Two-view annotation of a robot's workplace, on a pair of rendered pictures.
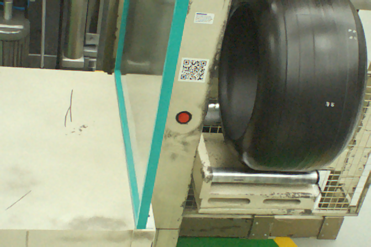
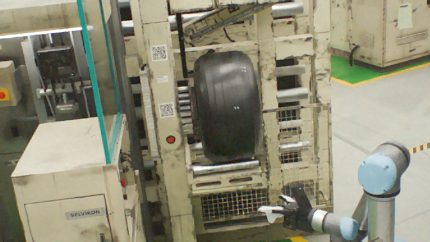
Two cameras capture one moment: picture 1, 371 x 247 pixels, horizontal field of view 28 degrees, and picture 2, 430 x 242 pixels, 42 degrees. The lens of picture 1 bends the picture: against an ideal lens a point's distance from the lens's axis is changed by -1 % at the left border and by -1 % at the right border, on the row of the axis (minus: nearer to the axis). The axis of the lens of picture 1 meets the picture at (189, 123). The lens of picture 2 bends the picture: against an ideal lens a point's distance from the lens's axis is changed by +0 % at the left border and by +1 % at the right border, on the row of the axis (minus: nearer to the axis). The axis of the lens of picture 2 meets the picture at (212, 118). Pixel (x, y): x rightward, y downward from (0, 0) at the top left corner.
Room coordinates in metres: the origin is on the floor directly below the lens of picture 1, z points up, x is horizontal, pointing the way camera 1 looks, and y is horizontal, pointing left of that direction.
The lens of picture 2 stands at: (-0.77, -0.79, 2.16)
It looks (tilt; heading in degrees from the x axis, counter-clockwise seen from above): 21 degrees down; 13
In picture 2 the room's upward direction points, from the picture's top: 6 degrees counter-clockwise
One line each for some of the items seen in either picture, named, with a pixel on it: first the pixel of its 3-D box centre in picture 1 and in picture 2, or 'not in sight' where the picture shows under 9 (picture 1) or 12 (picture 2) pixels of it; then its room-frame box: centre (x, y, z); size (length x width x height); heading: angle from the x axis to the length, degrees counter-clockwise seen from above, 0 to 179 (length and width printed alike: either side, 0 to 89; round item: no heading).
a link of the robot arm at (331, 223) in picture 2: not in sight; (340, 227); (0.98, -0.80, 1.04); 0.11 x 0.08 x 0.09; 64
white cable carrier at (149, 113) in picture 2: not in sight; (150, 115); (1.72, 0.11, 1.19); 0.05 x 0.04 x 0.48; 16
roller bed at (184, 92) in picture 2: not in sight; (175, 109); (2.17, 0.11, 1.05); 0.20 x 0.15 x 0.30; 106
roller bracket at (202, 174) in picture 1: (195, 144); (189, 159); (1.81, -0.03, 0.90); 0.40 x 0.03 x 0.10; 16
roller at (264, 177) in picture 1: (263, 175); (226, 166); (1.73, -0.25, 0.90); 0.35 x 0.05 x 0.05; 106
